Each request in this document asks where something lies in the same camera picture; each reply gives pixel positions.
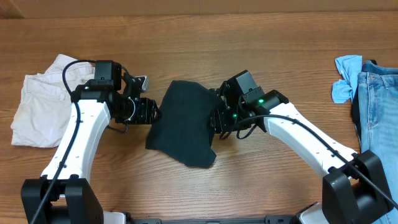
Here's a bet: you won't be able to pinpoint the black Nike t-shirt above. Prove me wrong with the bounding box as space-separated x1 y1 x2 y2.
146 80 222 168

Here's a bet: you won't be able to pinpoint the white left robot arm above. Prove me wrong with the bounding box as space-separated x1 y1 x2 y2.
21 60 160 224

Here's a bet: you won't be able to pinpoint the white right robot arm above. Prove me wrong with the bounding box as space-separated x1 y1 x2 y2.
210 70 397 223

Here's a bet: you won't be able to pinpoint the folded white beige pants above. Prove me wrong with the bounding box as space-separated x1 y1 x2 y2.
11 54 96 149

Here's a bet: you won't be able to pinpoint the light blue crumpled cloth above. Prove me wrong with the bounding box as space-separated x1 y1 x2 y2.
331 55 363 104

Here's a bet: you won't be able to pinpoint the blue denim jeans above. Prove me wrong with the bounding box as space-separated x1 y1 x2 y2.
351 59 398 224

